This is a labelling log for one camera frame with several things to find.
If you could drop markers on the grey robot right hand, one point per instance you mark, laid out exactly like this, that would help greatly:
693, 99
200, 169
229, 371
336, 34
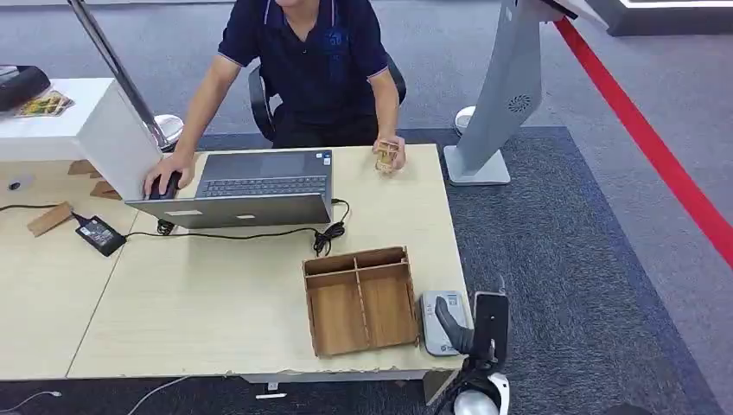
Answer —
491, 326

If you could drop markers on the person's right hand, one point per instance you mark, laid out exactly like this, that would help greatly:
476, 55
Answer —
163, 169

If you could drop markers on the person's left hand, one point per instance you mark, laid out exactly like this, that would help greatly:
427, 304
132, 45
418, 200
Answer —
400, 154

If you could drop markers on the black computer mouse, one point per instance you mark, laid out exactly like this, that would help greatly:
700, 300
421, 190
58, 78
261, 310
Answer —
169, 186

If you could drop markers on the wooden compartment box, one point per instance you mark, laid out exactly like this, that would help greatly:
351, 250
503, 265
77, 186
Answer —
338, 315

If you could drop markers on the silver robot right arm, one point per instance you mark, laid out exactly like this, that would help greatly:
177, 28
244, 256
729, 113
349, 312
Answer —
475, 404

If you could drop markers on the white cabinet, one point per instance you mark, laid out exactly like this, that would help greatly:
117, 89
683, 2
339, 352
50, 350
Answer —
114, 137

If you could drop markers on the pale grey card pack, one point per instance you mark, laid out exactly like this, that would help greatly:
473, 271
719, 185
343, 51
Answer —
429, 321

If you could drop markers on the white round base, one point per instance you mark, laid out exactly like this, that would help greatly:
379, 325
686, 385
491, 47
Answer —
464, 120

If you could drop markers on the small wooden piece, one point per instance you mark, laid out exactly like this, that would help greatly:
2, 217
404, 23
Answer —
83, 168

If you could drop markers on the dark grey rug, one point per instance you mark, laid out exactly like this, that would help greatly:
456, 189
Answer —
572, 286

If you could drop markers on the black power adapter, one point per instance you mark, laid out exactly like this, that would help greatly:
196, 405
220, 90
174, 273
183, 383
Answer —
100, 236

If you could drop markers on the grey laptop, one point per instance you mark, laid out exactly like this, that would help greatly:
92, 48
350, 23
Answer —
246, 212

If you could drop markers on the black office chair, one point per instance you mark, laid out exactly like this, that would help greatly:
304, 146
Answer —
260, 109

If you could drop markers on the metal pole with round base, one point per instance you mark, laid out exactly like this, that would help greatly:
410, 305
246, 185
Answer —
114, 63

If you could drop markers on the person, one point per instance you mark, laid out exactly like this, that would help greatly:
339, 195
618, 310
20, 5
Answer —
320, 68

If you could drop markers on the long wooden block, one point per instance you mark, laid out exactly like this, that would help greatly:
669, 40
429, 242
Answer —
50, 219

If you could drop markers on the grey kiosk stand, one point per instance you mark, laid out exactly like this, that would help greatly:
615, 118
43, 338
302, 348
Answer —
509, 86

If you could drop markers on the yellow printed pamphlet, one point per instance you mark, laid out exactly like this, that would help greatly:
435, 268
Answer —
46, 105

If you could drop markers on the black bag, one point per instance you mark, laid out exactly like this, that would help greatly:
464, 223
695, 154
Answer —
20, 86

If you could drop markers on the dark lit platform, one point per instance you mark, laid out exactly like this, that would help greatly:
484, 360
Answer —
658, 20

